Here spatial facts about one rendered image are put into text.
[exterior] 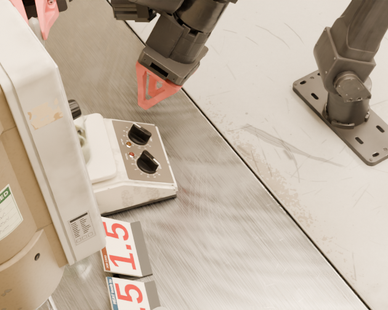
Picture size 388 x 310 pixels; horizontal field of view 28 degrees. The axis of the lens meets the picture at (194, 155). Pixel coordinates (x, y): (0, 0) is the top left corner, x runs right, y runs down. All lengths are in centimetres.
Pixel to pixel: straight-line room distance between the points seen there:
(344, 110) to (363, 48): 12
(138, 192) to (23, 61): 64
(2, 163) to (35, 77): 6
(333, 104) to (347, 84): 8
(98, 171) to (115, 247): 11
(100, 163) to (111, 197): 5
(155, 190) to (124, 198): 4
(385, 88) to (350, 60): 20
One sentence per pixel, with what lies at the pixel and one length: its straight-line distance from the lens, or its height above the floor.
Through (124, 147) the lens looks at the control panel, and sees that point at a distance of 111.
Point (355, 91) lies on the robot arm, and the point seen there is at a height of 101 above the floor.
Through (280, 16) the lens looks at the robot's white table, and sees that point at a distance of 138.
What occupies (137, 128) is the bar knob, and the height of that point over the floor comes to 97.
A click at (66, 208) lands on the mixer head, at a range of 54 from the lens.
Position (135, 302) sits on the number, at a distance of 102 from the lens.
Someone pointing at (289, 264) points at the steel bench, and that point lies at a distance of 105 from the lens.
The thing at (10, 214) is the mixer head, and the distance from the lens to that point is 51.
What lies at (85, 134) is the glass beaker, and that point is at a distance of 103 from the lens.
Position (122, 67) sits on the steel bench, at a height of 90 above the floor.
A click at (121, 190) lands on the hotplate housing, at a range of 107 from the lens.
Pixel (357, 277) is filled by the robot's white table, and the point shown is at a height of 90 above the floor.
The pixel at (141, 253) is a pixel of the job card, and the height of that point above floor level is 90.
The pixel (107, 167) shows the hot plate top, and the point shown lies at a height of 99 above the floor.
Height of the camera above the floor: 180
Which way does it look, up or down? 51 degrees down
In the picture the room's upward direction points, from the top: 6 degrees counter-clockwise
